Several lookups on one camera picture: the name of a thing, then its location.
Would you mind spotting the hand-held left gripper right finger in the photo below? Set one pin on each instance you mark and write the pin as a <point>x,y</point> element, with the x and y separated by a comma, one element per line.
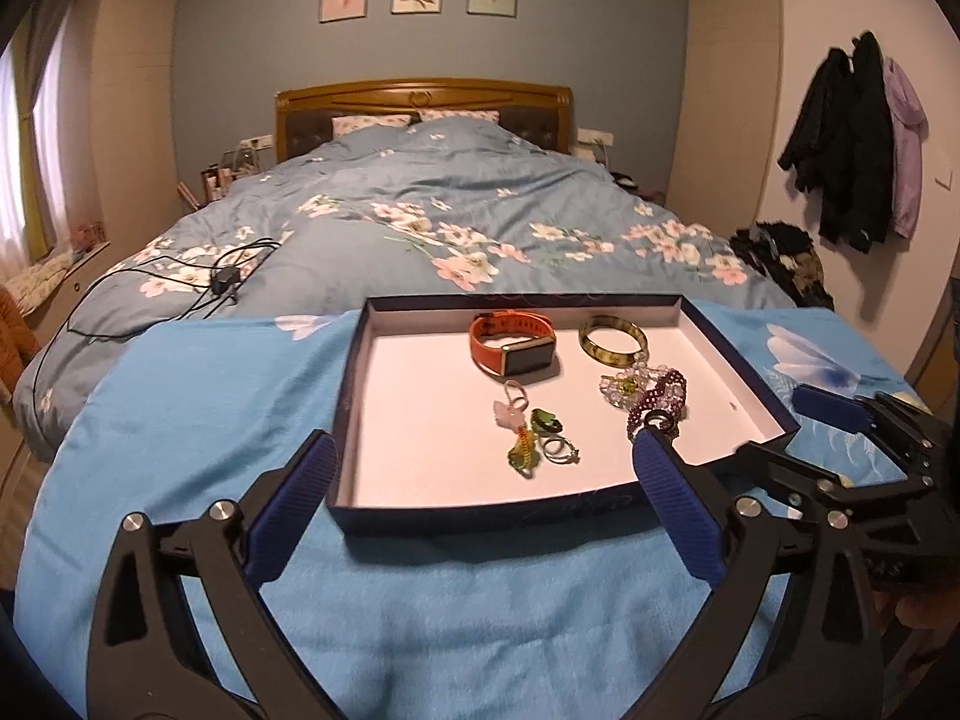
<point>675,499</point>

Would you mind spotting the orange smartwatch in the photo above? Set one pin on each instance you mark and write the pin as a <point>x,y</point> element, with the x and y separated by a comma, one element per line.
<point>529,358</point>

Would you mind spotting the person's right hand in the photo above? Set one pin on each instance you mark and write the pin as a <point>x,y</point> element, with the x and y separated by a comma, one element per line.
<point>926,630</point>

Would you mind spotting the light blue floral cloth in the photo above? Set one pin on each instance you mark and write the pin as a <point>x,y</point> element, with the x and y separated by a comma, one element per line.
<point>187,405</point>

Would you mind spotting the short black jacket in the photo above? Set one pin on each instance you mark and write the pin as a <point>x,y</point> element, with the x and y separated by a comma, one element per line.
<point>810,135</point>

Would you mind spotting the beige wardrobe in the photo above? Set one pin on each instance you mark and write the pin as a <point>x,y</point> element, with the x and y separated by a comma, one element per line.
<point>727,90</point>
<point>120,105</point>

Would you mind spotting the bedside cosmetics clutter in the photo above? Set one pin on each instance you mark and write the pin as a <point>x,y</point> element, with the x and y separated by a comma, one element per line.
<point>221,176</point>

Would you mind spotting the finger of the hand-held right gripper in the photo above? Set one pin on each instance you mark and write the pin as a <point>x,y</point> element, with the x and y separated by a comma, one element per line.
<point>825,405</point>
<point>787,469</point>

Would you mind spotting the dark blue tray box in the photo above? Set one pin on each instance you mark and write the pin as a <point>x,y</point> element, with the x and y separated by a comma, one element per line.
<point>420,420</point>

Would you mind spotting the green gold bangle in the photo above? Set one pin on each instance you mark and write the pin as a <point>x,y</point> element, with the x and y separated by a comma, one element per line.
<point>600,352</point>

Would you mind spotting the white wall socket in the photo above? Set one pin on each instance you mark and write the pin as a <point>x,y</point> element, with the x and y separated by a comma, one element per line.
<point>255,143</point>
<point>594,136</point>

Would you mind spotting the wooden bed headboard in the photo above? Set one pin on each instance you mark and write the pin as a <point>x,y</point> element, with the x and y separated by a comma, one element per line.
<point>420,97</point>

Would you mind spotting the purple jacket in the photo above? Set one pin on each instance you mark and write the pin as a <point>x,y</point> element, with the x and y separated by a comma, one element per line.
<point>906,150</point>

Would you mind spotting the window curtain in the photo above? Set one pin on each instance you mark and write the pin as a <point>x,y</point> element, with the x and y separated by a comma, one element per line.
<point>30,127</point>

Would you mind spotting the pile of dark clothes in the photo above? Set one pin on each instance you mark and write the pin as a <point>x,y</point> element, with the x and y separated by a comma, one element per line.
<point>780,262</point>

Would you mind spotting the white light switch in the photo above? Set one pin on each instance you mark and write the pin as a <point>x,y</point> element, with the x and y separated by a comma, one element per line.
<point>944,180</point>

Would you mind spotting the grey blue floral duvet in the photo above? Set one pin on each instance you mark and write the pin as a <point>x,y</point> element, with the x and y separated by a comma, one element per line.
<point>450,187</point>

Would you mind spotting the long black jacket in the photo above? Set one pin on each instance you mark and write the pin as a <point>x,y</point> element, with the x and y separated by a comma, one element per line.
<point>859,165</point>

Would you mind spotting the floral pillow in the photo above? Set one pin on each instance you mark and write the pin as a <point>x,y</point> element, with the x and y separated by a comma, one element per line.
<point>461,116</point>
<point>371,124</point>

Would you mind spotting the yellow green bead charm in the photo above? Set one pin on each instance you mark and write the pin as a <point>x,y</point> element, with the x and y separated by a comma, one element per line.
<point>628,388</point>

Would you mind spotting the small colourful charm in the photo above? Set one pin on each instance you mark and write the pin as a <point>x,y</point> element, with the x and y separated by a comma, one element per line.
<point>525,457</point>

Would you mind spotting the orange cloth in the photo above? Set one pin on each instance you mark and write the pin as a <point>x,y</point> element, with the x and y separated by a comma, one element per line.
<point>15,337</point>

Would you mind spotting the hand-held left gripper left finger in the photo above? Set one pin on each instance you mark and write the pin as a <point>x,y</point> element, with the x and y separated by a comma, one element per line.
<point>296,510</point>

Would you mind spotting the dark bedside table clutter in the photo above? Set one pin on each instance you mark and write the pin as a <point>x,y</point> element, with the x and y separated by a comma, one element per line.
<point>637,186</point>

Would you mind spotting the dark green leaf pendant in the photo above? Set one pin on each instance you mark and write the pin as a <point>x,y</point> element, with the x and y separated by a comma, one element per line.
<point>541,418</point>

